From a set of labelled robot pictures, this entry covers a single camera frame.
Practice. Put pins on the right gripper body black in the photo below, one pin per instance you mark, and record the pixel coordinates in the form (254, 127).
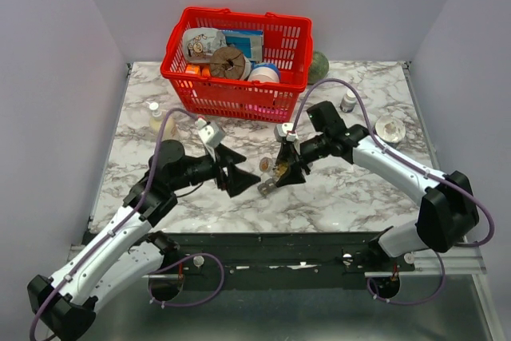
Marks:
(299, 160)

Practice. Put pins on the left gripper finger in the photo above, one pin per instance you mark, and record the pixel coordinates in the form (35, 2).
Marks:
(239, 181)
(227, 158)

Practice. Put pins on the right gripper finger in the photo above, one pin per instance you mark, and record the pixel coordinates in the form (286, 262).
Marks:
(286, 153)
(294, 175)

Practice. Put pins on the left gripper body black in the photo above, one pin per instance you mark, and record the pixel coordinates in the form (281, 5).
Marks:
(221, 175)

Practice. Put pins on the clear jar of yellow pills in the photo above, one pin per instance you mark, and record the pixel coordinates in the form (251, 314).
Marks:
(280, 169)

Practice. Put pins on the clear jar lid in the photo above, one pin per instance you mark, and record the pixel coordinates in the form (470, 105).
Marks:
(266, 164)

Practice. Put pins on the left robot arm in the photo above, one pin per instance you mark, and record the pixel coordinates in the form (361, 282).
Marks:
(68, 300)

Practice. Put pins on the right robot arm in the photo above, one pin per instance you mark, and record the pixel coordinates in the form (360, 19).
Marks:
(446, 211)

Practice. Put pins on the white cap pill bottle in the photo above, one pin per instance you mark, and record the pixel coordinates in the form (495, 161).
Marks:
(348, 102)

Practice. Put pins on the cream pump lotion bottle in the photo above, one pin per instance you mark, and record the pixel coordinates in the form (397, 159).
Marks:
(156, 122)

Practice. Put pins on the white blue round tub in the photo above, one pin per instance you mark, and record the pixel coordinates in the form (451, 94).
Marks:
(265, 72)

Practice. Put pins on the green watermelon ball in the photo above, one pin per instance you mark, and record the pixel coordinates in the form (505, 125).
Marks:
(318, 69)

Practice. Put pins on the grey cup with white contents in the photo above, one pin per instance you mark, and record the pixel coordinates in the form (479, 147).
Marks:
(390, 129)

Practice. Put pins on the brown twine roll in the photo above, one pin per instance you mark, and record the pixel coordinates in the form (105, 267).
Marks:
(229, 63)

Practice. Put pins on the orange small package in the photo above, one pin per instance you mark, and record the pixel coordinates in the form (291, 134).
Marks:
(198, 69)

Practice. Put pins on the red plastic shopping basket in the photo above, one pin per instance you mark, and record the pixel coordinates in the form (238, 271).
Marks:
(287, 44)

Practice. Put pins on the blue white carton box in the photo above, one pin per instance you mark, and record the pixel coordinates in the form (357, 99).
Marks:
(249, 42)

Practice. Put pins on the white printed snack pouch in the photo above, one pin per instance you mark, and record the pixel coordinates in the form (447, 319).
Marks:
(199, 44)

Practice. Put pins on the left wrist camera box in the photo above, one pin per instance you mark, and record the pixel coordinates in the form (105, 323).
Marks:
(210, 133)

